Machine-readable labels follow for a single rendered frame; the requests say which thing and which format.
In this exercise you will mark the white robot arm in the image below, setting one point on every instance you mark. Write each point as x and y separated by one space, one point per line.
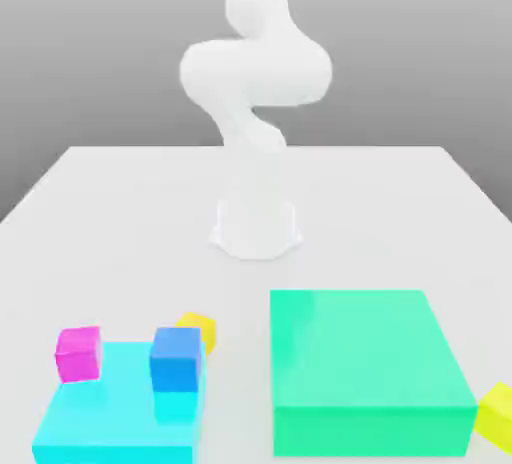
256 72

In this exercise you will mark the small orange-yellow cube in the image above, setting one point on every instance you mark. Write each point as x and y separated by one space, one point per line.
206 328

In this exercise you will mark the small blue cube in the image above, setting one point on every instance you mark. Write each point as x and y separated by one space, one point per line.
176 360

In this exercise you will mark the small magenta cube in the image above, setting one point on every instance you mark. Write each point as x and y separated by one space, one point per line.
78 354

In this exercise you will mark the small lime-yellow cube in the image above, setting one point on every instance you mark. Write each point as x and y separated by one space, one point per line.
496 416

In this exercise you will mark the large green box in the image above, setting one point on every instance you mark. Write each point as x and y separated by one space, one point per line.
360 356

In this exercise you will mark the large cyan box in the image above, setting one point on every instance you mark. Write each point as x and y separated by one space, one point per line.
116 412

